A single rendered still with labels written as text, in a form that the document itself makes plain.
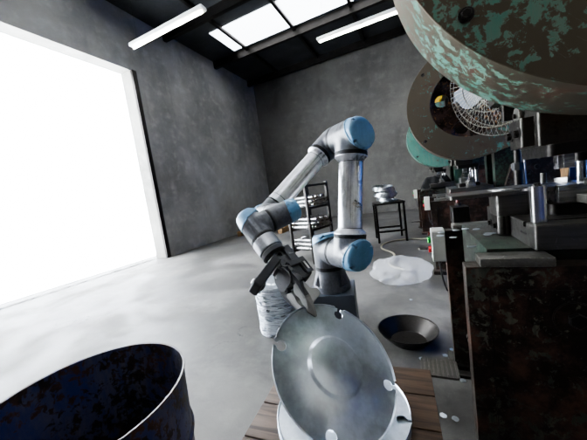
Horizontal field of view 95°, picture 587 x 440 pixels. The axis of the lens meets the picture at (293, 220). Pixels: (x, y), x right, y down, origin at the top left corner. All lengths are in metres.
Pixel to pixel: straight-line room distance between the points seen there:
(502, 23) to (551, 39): 0.07
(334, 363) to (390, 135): 7.26
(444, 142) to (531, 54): 1.79
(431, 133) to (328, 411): 2.06
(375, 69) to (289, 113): 2.55
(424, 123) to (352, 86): 5.86
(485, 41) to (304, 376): 0.67
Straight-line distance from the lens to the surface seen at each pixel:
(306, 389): 0.62
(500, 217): 1.01
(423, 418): 0.76
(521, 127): 1.01
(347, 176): 0.96
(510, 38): 0.60
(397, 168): 7.63
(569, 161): 1.07
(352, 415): 0.66
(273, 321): 1.74
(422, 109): 2.39
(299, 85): 8.62
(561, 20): 0.62
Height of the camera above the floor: 0.86
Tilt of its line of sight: 6 degrees down
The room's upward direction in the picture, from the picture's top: 8 degrees counter-clockwise
